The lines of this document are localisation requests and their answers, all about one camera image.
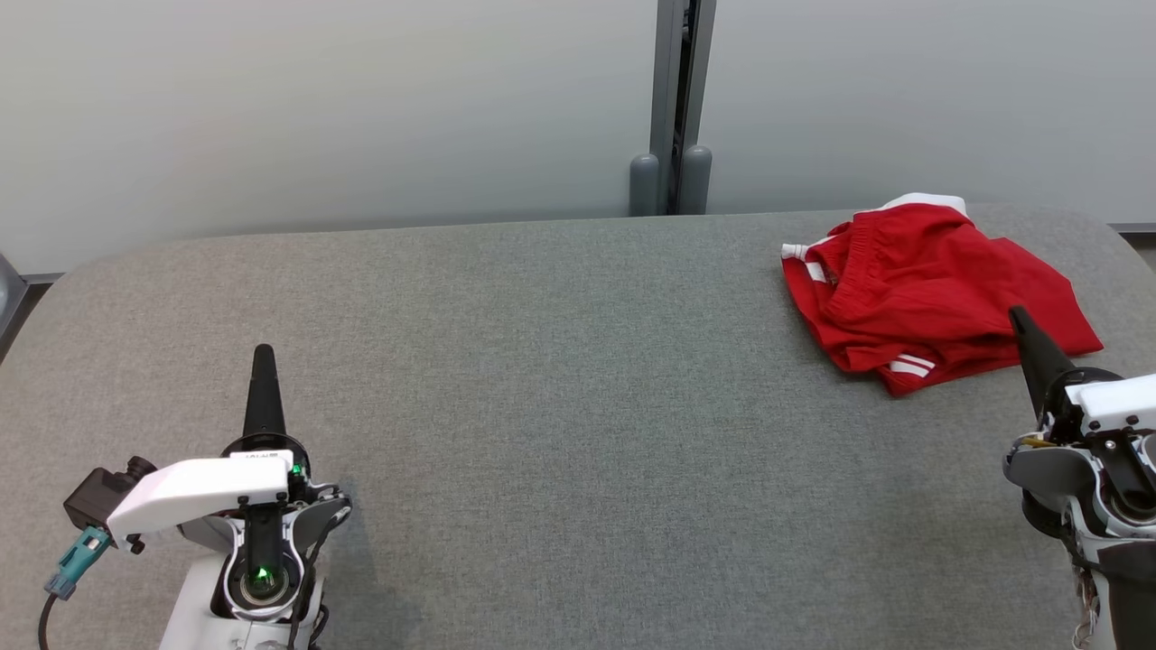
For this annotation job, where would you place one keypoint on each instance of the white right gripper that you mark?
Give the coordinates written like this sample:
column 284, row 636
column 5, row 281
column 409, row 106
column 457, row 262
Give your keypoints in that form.
column 1111, row 402

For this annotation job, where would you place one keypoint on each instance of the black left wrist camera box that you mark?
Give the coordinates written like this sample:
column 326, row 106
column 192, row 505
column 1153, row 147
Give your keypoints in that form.
column 95, row 492

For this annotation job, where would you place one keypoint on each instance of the grey partition post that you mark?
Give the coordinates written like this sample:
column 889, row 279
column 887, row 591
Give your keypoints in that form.
column 673, row 108

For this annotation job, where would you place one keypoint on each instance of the red shorts with white hem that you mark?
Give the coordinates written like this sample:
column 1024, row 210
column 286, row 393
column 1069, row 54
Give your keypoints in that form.
column 903, row 262

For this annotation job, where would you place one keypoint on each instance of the red jersey with striped trim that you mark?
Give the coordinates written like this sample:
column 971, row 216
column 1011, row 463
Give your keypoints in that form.
column 1048, row 289

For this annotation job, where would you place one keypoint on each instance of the teal left camera connector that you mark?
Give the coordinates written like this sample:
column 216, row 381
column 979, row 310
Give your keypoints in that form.
column 81, row 560

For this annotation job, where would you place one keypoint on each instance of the grey metal frame leg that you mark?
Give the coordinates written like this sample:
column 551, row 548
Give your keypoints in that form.
column 11, row 284

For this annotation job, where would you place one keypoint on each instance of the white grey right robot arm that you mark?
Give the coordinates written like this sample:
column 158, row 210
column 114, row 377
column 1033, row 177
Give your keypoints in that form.
column 1129, row 587

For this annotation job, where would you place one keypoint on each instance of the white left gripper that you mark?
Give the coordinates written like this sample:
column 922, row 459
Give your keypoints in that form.
column 199, row 487

